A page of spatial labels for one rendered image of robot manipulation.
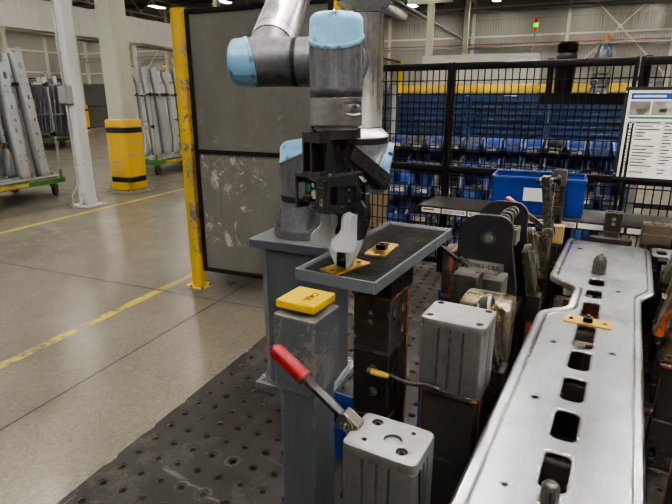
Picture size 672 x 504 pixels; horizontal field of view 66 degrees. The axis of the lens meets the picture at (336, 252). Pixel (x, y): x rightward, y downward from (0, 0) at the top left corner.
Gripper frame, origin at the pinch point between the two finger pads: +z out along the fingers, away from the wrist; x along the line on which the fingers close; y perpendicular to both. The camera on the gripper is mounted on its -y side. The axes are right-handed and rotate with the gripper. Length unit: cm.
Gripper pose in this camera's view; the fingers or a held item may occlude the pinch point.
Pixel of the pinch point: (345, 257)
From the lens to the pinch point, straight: 82.0
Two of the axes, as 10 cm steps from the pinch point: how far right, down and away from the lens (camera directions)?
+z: 0.0, 9.6, 2.9
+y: -7.1, 2.0, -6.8
